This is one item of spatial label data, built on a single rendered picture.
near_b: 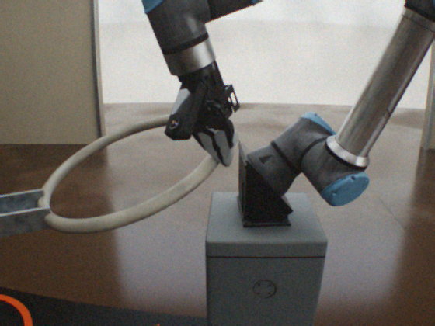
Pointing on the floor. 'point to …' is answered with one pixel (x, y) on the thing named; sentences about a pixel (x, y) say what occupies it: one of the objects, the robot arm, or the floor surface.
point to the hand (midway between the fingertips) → (224, 163)
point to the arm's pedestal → (262, 266)
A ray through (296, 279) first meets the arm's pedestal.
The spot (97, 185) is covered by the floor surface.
